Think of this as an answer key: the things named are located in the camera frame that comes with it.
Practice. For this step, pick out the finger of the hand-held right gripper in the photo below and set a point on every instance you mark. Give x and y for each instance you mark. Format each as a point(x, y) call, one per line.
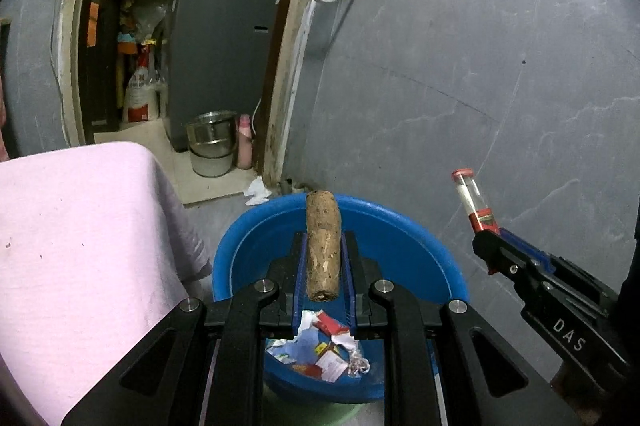
point(530, 248)
point(505, 256)

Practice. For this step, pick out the pink bottle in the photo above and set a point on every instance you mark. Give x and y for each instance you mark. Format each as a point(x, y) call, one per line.
point(244, 146)

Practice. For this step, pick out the pink cloth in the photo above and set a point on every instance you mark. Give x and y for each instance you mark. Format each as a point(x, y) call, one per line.
point(85, 246)

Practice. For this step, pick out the wooden door frame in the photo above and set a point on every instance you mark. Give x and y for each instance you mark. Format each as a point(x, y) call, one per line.
point(287, 81)

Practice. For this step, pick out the pile of wrapper scraps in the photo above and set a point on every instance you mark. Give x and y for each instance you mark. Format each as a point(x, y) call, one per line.
point(325, 356)

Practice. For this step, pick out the grey metal cabinet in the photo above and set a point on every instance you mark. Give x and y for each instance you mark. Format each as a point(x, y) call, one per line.
point(220, 56)

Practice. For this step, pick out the clear tube with red cap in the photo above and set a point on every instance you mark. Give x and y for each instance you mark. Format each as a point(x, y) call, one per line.
point(472, 201)

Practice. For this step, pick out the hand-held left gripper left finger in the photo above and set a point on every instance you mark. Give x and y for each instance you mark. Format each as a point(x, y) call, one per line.
point(300, 271)

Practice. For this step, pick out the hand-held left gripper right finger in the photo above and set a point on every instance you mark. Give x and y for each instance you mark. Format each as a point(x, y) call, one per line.
point(347, 286)

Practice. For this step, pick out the crumpled white paper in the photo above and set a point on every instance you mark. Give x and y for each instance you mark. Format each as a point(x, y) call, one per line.
point(257, 191)

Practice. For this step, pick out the metal bucket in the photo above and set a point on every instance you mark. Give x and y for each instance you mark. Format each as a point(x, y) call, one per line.
point(211, 146)

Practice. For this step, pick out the blue plastic basin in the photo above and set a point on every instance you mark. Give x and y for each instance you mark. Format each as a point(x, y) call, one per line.
point(400, 246)

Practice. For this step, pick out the white and red sack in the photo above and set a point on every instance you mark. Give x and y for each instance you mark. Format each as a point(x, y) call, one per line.
point(141, 96)

